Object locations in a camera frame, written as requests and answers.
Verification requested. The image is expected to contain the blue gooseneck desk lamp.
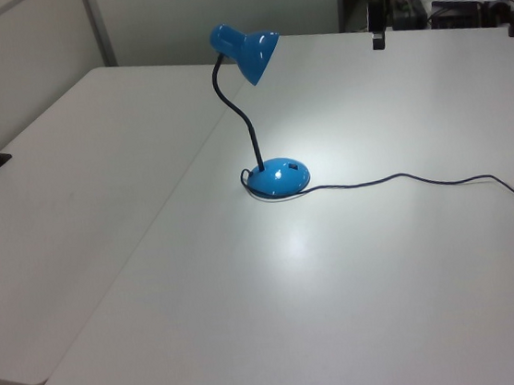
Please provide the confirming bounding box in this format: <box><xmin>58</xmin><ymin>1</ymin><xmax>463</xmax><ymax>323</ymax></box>
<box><xmin>208</xmin><ymin>15</ymin><xmax>313</xmax><ymax>205</ymax></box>

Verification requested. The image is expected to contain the black equipment box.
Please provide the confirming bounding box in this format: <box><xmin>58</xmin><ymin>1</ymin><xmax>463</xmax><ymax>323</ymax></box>
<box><xmin>388</xmin><ymin>0</ymin><xmax>430</xmax><ymax>32</ymax></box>

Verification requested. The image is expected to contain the dark flat equipment case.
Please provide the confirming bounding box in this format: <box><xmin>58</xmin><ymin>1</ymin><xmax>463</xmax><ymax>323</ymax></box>
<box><xmin>428</xmin><ymin>0</ymin><xmax>514</xmax><ymax>35</ymax></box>

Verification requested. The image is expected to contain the dark lamp power cord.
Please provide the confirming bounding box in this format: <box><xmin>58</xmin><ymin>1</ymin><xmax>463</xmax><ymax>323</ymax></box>
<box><xmin>237</xmin><ymin>137</ymin><xmax>514</xmax><ymax>249</ymax></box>

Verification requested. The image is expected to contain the grey partition frame post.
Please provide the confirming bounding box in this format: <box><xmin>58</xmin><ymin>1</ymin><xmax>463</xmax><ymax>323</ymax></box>
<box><xmin>79</xmin><ymin>0</ymin><xmax>119</xmax><ymax>71</ymax></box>

